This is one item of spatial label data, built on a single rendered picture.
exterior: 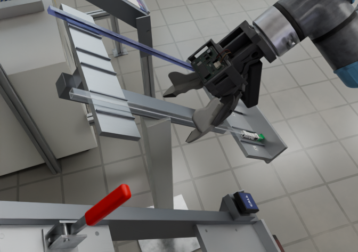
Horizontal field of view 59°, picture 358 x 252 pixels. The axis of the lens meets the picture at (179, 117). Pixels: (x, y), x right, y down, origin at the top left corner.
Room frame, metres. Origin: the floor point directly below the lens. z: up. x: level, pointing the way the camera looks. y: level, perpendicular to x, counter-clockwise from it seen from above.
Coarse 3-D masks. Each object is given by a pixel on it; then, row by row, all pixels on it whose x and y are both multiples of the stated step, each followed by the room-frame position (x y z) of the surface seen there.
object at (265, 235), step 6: (258, 222) 0.24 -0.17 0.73; (264, 222) 0.24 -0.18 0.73; (258, 228) 0.23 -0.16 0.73; (264, 228) 0.22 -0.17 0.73; (258, 234) 0.21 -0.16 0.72; (264, 234) 0.21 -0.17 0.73; (270, 234) 0.21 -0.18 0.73; (264, 240) 0.20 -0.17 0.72; (270, 240) 0.20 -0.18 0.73; (264, 246) 0.19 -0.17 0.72; (270, 246) 0.19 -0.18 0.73; (276, 246) 0.19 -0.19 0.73
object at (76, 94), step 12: (72, 96) 0.30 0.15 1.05; (84, 96) 0.31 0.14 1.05; (96, 96) 0.32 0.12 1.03; (108, 96) 0.33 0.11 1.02; (120, 108) 0.32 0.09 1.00; (132, 108) 0.33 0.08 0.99; (144, 108) 0.34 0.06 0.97; (168, 120) 0.35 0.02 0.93; (180, 120) 0.36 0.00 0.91; (228, 132) 0.40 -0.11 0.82; (240, 132) 0.42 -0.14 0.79
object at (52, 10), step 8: (48, 8) 0.51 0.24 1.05; (56, 8) 0.52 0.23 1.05; (56, 16) 0.51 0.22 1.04; (64, 16) 0.51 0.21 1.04; (72, 16) 0.52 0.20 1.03; (80, 24) 0.52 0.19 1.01; (88, 24) 0.53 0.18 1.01; (96, 32) 0.53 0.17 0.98; (104, 32) 0.54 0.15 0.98; (112, 32) 0.55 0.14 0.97; (120, 40) 0.55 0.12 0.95; (128, 40) 0.56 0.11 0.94; (136, 48) 0.56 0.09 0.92; (144, 48) 0.57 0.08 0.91; (152, 48) 0.59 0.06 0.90; (160, 56) 0.58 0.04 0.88; (168, 56) 0.59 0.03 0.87; (176, 64) 0.60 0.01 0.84; (184, 64) 0.61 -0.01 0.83
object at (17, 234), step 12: (0, 228) 0.11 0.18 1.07; (12, 228) 0.11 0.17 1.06; (24, 228) 0.11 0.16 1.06; (36, 228) 0.12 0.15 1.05; (48, 228) 0.12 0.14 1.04; (84, 228) 0.13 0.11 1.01; (96, 228) 0.13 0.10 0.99; (108, 228) 0.14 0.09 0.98; (0, 240) 0.10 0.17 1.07; (12, 240) 0.10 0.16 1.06; (24, 240) 0.10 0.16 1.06; (36, 240) 0.10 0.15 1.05; (84, 240) 0.12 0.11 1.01; (96, 240) 0.12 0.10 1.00; (108, 240) 0.12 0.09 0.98
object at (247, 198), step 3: (240, 195) 0.26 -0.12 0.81; (243, 195) 0.26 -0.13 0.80; (246, 195) 0.27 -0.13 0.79; (249, 195) 0.27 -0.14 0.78; (243, 198) 0.26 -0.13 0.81; (246, 198) 0.26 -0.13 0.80; (249, 198) 0.26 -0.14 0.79; (252, 198) 0.27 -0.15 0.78; (243, 201) 0.25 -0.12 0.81; (246, 201) 0.25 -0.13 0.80; (249, 201) 0.25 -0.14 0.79; (252, 201) 0.26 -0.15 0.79; (246, 204) 0.24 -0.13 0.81; (249, 204) 0.25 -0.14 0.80; (252, 204) 0.25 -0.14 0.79; (255, 204) 0.25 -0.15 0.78; (249, 207) 0.24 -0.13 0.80; (252, 207) 0.24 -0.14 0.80; (255, 207) 0.25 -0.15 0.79
